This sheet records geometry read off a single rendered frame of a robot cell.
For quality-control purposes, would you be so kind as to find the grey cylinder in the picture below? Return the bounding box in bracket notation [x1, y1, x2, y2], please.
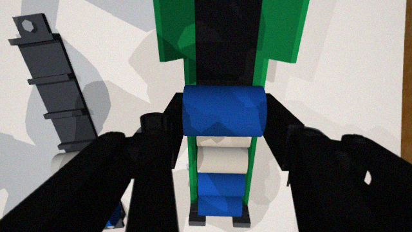
[50, 151, 80, 174]
[196, 136, 252, 148]

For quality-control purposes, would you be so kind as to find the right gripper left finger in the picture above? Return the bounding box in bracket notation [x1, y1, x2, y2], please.
[0, 92, 184, 232]

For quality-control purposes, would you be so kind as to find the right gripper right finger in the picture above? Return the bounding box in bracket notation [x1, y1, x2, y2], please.
[263, 93, 412, 232]

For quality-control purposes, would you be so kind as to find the blue cylinder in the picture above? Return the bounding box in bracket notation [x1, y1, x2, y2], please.
[198, 195, 242, 217]
[182, 85, 267, 137]
[198, 173, 245, 197]
[106, 203, 121, 227]

